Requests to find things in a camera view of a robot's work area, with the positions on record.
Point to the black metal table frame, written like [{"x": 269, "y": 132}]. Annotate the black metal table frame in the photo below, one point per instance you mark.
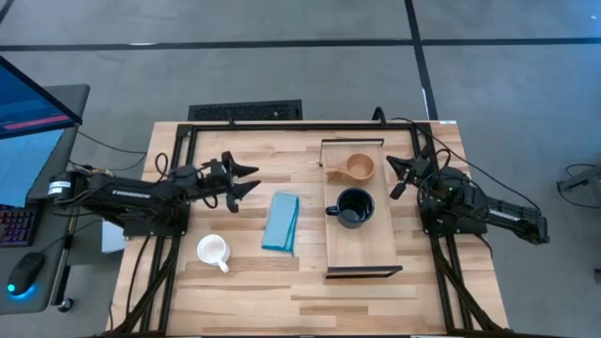
[{"x": 305, "y": 127}]

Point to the blue-screen computer monitor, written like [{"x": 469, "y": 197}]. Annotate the blue-screen computer monitor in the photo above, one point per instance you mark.
[{"x": 28, "y": 108}]

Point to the backlit black keyboard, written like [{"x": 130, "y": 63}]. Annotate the backlit black keyboard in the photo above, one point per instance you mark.
[{"x": 16, "y": 227}]

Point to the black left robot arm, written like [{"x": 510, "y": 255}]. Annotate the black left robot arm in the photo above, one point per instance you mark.
[{"x": 131, "y": 195}]

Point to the white box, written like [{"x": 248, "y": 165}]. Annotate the white box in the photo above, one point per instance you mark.
[{"x": 110, "y": 239}]

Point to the grey side desk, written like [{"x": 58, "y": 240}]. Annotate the grey side desk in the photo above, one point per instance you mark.
[{"x": 70, "y": 103}]

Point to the wooden tray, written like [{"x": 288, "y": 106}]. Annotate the wooden tray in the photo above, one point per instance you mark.
[{"x": 359, "y": 249}]

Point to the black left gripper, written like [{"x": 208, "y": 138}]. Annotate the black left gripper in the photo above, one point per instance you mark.
[{"x": 218, "y": 178}]

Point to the dark blue enamel mug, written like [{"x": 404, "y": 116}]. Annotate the dark blue enamel mug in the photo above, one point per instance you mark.
[{"x": 349, "y": 209}]

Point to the grey stand base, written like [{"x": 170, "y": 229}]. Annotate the grey stand base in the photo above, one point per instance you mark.
[{"x": 587, "y": 178}]

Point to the folded teal cloth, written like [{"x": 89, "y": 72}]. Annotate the folded teal cloth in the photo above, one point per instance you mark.
[{"x": 281, "y": 220}]

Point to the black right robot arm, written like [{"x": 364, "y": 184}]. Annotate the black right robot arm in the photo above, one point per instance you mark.
[{"x": 507, "y": 216}]

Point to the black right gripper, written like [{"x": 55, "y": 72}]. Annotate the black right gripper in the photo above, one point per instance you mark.
[{"x": 421, "y": 171}]

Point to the black computer mouse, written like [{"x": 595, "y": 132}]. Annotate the black computer mouse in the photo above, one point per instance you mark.
[{"x": 26, "y": 272}]

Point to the white ceramic mug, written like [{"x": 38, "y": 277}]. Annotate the white ceramic mug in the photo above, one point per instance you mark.
[{"x": 212, "y": 249}]

